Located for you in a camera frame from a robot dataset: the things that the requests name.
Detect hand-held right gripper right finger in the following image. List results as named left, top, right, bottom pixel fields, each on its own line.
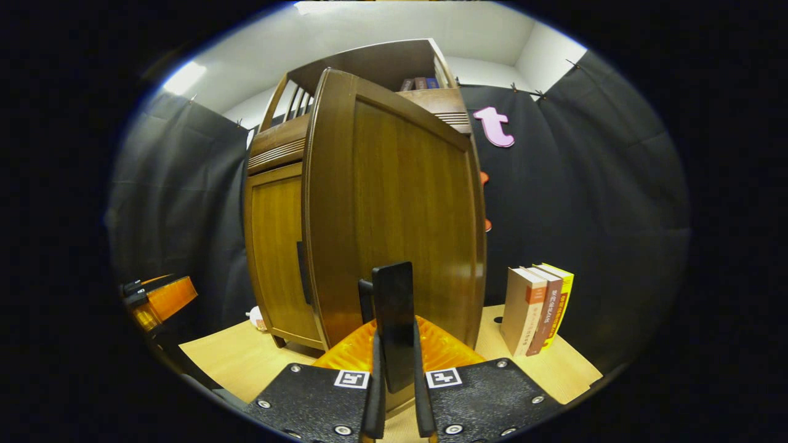
left=411, top=317, right=564, bottom=441

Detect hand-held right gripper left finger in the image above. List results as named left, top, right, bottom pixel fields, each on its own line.
left=246, top=317, right=387, bottom=443

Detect wooden shoe cabinet door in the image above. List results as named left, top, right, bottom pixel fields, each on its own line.
left=244, top=161, right=325, bottom=351
left=302, top=68, right=487, bottom=394

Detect wooden double-door shoe cabinet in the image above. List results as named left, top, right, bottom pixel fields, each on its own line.
left=244, top=38, right=487, bottom=353

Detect beige book with orange stripe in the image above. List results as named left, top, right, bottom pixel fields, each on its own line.
left=500, top=267, right=548, bottom=357

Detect black backdrop cloth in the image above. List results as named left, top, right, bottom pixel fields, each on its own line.
left=105, top=49, right=690, bottom=376

